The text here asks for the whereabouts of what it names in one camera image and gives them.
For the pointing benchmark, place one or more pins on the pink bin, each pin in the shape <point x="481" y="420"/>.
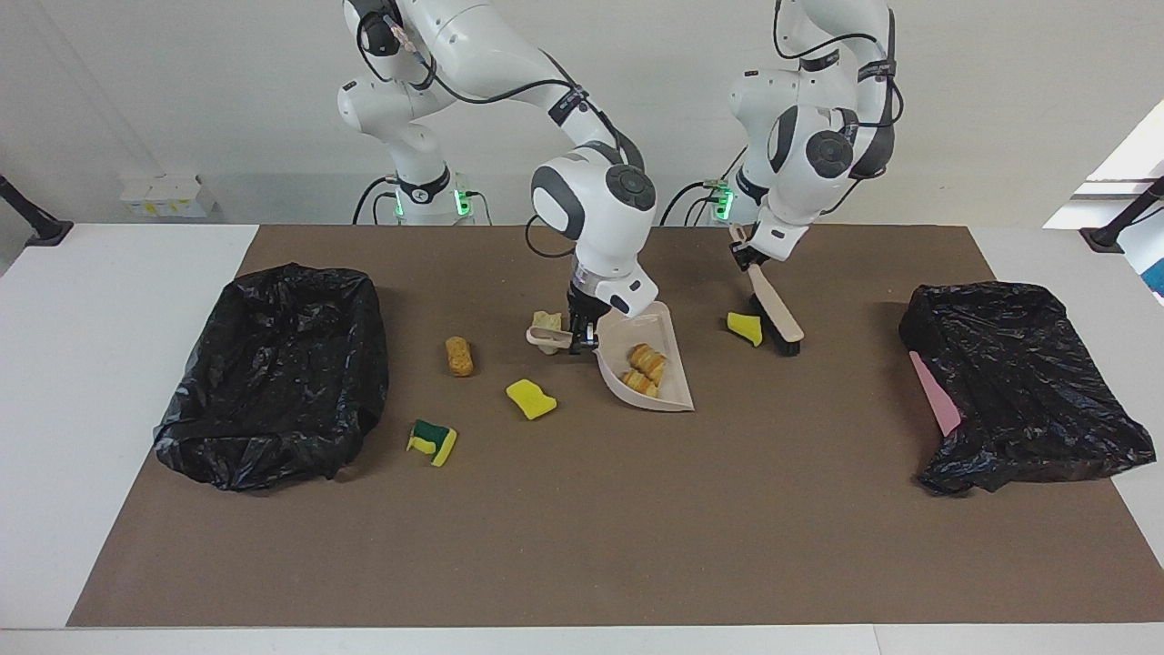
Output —
<point x="937" y="396"/>

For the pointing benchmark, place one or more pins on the brown cork-like bread piece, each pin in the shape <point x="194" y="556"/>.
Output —
<point x="459" y="356"/>

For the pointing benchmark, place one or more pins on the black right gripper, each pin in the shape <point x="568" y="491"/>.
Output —
<point x="587" y="307"/>

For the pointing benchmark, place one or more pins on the beige plastic dustpan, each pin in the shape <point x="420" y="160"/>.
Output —
<point x="677" y="377"/>

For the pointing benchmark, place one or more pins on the black plastic trash bag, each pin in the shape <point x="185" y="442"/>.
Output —
<point x="273" y="382"/>
<point x="1028" y="391"/>

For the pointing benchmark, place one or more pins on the black clamp stand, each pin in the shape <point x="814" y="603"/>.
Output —
<point x="32" y="223"/>
<point x="1123" y="223"/>

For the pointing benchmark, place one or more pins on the brown table mat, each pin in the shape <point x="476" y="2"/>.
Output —
<point x="591" y="528"/>

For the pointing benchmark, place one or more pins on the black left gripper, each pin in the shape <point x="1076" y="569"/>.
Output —
<point x="755" y="258"/>

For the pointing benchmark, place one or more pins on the yellow and green sponge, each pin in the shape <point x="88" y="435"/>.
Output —
<point x="433" y="440"/>

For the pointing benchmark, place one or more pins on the yellow sponge chunk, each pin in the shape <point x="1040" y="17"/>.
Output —
<point x="530" y="398"/>

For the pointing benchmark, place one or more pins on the white box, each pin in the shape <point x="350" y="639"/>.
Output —
<point x="168" y="194"/>

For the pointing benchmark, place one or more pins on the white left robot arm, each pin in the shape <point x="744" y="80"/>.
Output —
<point x="805" y="164"/>

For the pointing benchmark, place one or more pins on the pale beige sponge chunk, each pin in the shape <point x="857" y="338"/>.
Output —
<point x="546" y="320"/>

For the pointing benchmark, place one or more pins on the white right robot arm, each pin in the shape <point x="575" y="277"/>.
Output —
<point x="591" y="196"/>

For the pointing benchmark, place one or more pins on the toy croissant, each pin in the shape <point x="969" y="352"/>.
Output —
<point x="647" y="359"/>
<point x="639" y="383"/>

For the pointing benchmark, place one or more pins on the small yellow sponge wedge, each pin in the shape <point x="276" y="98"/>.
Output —
<point x="746" y="327"/>

